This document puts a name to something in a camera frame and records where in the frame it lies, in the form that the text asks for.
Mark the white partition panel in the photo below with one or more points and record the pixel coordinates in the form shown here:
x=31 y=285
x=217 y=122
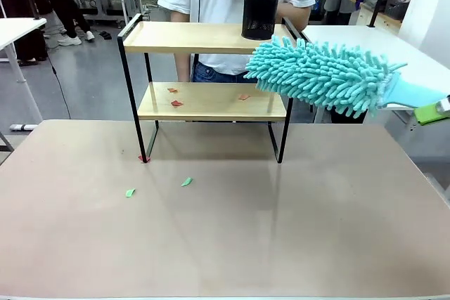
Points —
x=432 y=5

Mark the person in black clothes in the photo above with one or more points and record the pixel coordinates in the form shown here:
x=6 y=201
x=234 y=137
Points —
x=17 y=5

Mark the blue jeans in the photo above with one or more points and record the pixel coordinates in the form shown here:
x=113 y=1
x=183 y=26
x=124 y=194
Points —
x=211 y=75

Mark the person's right forearm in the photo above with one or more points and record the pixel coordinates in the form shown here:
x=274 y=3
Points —
x=183 y=68

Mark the black object on floor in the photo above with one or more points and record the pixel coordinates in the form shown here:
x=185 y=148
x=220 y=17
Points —
x=105 y=35

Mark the red paper scrap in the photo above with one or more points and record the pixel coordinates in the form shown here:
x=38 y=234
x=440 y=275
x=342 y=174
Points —
x=172 y=90
x=176 y=103
x=243 y=96
x=144 y=158

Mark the green paper scrap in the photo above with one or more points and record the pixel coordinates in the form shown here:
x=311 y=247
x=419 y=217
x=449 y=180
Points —
x=130 y=192
x=186 y=182

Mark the teal microfiber duster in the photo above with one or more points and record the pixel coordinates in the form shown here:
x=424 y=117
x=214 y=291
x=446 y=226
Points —
x=316 y=75

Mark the grey plastic crate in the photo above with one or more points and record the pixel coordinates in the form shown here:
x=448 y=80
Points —
x=397 y=8

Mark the large white side table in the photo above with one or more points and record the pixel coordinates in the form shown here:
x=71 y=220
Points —
x=358 y=34

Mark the white cabinet wood top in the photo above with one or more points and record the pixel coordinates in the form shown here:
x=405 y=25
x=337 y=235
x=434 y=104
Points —
x=365 y=15

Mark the two-tier wooden black-frame shelf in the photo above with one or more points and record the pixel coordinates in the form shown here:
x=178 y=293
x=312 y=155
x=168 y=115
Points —
x=193 y=47

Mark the black mesh pen holder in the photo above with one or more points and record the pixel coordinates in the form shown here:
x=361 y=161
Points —
x=260 y=12

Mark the small white side table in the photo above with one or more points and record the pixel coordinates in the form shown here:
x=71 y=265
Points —
x=17 y=29

